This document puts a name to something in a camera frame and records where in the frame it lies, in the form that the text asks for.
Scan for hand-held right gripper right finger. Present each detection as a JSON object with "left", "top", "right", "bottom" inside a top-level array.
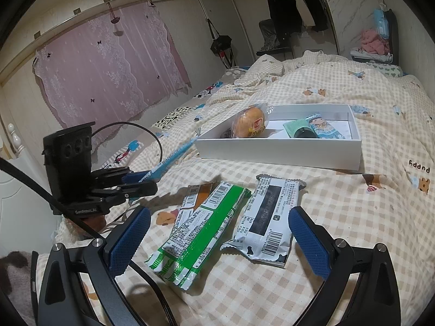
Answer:
[{"left": 288, "top": 206, "right": 402, "bottom": 326}]

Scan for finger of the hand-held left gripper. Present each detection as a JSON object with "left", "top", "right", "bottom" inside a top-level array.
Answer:
[
  {"left": 92, "top": 181, "right": 159, "bottom": 208},
  {"left": 92, "top": 166, "right": 153, "bottom": 191}
]

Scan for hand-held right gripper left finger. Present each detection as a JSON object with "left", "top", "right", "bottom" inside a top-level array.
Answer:
[{"left": 34, "top": 205, "right": 152, "bottom": 326}]

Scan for long blue snack packet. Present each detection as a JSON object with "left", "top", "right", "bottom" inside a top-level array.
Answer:
[{"left": 138, "top": 139, "right": 199, "bottom": 182}]

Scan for white cow print packet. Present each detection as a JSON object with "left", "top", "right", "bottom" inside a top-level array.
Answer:
[{"left": 221, "top": 175, "right": 308, "bottom": 267}]

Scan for brown snack packet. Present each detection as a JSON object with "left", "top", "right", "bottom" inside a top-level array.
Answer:
[{"left": 173, "top": 181, "right": 223, "bottom": 235}]

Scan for green snack packet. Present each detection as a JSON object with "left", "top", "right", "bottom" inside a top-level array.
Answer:
[{"left": 144, "top": 181, "right": 252, "bottom": 293}]

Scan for white cardboard box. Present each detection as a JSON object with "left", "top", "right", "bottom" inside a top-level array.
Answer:
[{"left": 194, "top": 104, "right": 362, "bottom": 172}]

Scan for blue figure print packet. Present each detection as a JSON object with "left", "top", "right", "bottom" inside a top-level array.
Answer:
[{"left": 304, "top": 113, "right": 345, "bottom": 140}]

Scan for light green packet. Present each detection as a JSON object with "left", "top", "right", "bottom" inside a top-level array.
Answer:
[{"left": 284, "top": 117, "right": 318, "bottom": 139}]

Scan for orange bun packet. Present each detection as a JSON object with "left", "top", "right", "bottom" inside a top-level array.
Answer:
[{"left": 231, "top": 104, "right": 274, "bottom": 139}]

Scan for black white printed bedsheet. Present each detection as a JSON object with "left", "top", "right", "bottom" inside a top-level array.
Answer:
[{"left": 102, "top": 68, "right": 245, "bottom": 177}]

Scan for pink lace curtain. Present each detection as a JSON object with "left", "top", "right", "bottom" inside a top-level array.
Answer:
[{"left": 34, "top": 2, "right": 192, "bottom": 136}]

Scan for grey fluffy cloth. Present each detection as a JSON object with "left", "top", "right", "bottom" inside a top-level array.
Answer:
[{"left": 0, "top": 249, "right": 39, "bottom": 316}]

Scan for black hanging bag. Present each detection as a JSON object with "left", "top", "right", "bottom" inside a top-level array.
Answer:
[{"left": 207, "top": 18, "right": 236, "bottom": 68}]

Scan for heart print pillow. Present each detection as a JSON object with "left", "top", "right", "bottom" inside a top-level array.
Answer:
[{"left": 369, "top": 62, "right": 405, "bottom": 77}]

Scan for black chair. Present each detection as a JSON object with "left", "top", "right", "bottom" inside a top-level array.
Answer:
[{"left": 256, "top": 18, "right": 294, "bottom": 60}]

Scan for white folded clothes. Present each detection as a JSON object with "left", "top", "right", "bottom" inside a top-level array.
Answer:
[{"left": 350, "top": 49, "right": 391, "bottom": 63}]

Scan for pink clothes pile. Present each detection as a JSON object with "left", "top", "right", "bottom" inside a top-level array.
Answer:
[{"left": 360, "top": 29, "right": 391, "bottom": 55}]

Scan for chair with pink clothes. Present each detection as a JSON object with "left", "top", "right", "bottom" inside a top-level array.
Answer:
[{"left": 350, "top": 8, "right": 400, "bottom": 66}]

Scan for black hanging coat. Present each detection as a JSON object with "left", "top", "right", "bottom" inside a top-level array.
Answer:
[{"left": 267, "top": 0, "right": 303, "bottom": 38}]

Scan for blue tissue pack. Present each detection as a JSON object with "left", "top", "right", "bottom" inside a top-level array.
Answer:
[{"left": 373, "top": 8, "right": 391, "bottom": 39}]

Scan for black hanging garment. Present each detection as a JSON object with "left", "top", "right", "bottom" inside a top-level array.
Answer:
[{"left": 302, "top": 0, "right": 330, "bottom": 32}]

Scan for thick black cable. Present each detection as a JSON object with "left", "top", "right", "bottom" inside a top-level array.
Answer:
[{"left": 0, "top": 158, "right": 172, "bottom": 326}]

